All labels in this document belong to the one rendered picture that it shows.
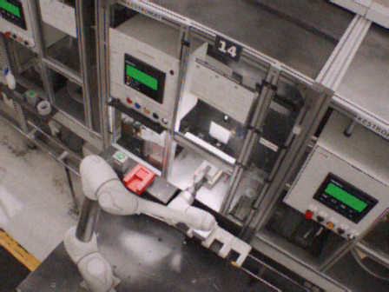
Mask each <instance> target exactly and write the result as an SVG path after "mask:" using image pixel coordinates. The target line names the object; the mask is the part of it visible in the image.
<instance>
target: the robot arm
mask: <svg viewBox="0 0 389 292"><path fill-rule="evenodd" d="M211 168H212V167H211V166H209V165H208V166H206V168H205V169H204V170H202V171H201V172H200V174H199V175H198V176H197V177H196V179H195V180H194V183H193V184H192V185H191V187H187V188H186V189H185V190H183V191H182V192H181V193H180V194H179V195H178V196H177V197H176V198H175V199H174V200H173V201H172V202H171V203H170V204H169V205H168V206H164V205H160V204H159V203H156V202H151V201H148V200H145V199H141V198H140V197H139V196H136V195H134V194H130V193H129V192H128V190H127V189H126V188H125V187H124V186H123V185H122V183H121V182H120V180H119V179H118V177H117V174H116V173H115V172H114V171H113V169H112V168H111V167H110V165H109V164H108V163H107V162H106V161H105V160H104V159H103V158H101V157H99V156H94V155H91V156H87V157H85V158H84V159H83V161H82V162H81V164H80V174H81V175H82V189H83V193H84V194H83V199H82V205H81V209H80V214H79V216H78V221H77V225H76V226H73V227H71V228H69V229H67V230H66V231H65V234H64V236H63V238H64V239H63V240H64V245H65V248H66V249H67V251H68V253H69V255H70V257H71V259H72V260H73V262H74V263H75V265H76V266H77V267H78V268H79V270H80V273H81V275H82V278H83V279H84V280H83V282H80V286H81V288H84V289H86V290H87V291H88V292H117V291H115V287H116V285H118V284H119V283H121V279H120V278H116V277H115V276H113V275H112V271H111V267H110V265H109V263H108V262H107V261H106V260H105V259H104V258H103V256H102V255H101V254H100V252H99V251H98V248H97V242H96V233H95V232H94V231H95V229H96V222H97V220H98V216H99V213H100V211H101V207H102V209H105V211H107V212H108V213H112V214H115V215H121V216H125V215H132V214H134V213H147V214H150V215H155V216H159V217H163V219H164V220H165V222H167V223H168V225H175V224H177V223H178V222H184V223H186V225H187V226H188V227H189V228H191V229H196V230H200V231H202V232H209V231H210V230H212V229H213V228H214V226H215V218H214V217H213V216H212V215H210V213H208V212H207V211H203V210H202V209H197V208H194V207H192V206H190V205H191V203H192V202H193V201H194V199H195V197H196V196H197V191H198V190H200V188H201V187H202V184H203V183H204V182H205V181H206V180H207V178H206V177H204V176H205V175H206V174H207V173H208V172H209V171H210V170H211Z"/></svg>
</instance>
